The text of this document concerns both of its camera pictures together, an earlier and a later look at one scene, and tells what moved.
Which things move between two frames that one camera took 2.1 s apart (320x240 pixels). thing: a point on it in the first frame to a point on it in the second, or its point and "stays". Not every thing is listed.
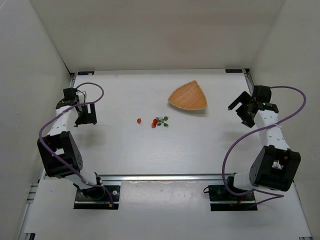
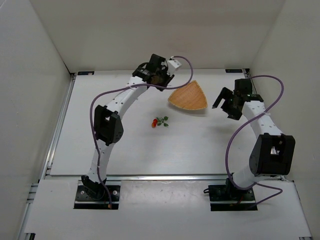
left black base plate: x=98 y=197 stays
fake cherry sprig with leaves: x=158 y=121 stays
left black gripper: x=83 y=111 to x=163 y=81
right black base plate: x=221 y=200 stays
